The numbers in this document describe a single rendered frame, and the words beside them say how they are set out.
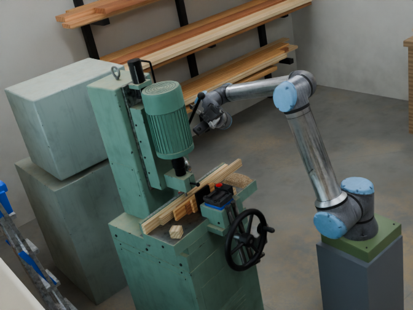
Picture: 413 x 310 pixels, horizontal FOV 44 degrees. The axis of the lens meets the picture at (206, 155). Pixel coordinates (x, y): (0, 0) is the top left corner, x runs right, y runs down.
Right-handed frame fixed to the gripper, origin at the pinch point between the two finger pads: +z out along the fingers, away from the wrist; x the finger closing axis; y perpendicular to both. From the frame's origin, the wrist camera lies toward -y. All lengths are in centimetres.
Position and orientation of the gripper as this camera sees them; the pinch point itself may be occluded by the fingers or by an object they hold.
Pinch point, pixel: (199, 117)
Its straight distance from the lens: 231.4
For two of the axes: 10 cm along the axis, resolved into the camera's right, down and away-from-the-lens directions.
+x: 7.0, 6.8, -2.4
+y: 6.5, -7.4, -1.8
